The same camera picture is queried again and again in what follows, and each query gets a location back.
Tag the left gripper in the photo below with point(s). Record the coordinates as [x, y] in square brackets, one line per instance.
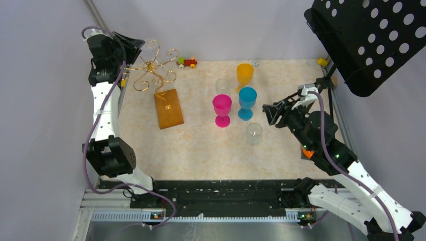
[133, 46]

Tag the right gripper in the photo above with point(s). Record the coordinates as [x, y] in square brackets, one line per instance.
[274, 111]

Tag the clear wine glass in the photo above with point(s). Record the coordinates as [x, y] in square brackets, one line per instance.
[150, 50]
[254, 133]
[222, 87]

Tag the blue plastic wine glass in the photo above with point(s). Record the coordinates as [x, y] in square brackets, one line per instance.
[247, 99]

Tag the yellow plastic wine glass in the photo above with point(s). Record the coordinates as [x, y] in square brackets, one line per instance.
[244, 74]

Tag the pink plastic wine glass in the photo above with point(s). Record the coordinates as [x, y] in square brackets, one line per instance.
[222, 105]

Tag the clear wine glass back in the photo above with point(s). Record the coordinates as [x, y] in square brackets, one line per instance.
[150, 50]

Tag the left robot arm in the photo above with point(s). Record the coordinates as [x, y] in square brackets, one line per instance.
[108, 154]

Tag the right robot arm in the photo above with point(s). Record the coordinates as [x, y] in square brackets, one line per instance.
[374, 213]

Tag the wooden rack base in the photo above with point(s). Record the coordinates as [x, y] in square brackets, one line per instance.
[169, 112]

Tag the colourful toy train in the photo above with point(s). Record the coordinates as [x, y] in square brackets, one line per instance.
[182, 63]

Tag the orange tape dispenser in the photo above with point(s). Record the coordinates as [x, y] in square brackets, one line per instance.
[307, 154]

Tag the yellow clamp knob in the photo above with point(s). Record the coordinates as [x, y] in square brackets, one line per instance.
[322, 62]

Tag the black perforated music stand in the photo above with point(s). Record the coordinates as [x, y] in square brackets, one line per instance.
[368, 41]

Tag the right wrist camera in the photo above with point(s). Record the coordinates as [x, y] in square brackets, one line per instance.
[307, 96]

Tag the gold wire wine glass rack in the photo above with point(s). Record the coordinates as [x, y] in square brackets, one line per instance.
[155, 73]

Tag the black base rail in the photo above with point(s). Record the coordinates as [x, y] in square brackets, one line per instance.
[228, 198]

